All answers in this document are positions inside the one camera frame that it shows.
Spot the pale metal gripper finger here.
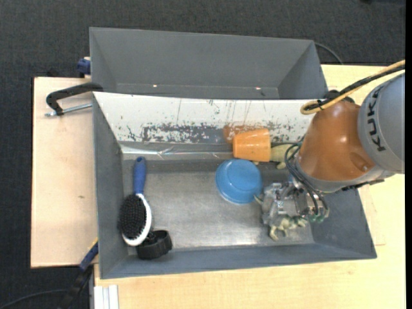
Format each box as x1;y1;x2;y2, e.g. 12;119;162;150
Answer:
262;183;286;209
261;205;287;227

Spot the green toy dinosaur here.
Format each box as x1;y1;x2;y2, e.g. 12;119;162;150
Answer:
268;215;309;241

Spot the blue bowl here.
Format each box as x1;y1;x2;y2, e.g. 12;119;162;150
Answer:
215;158;263;205

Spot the pale green toy animal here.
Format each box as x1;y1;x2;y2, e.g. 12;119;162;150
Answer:
271;142;303;171

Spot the orange cup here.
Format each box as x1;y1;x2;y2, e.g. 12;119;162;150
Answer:
232;127;272;164

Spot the grey metal bin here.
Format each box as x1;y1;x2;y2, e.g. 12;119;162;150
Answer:
89;26;378;280

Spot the black round cap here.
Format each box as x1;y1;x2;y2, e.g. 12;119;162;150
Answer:
135;229;174;260

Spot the blue and white hairbrush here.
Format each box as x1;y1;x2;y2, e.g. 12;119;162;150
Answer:
117;156;153;247

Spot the pale wood board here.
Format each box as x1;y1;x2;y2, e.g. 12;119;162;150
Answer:
30;77;99;268

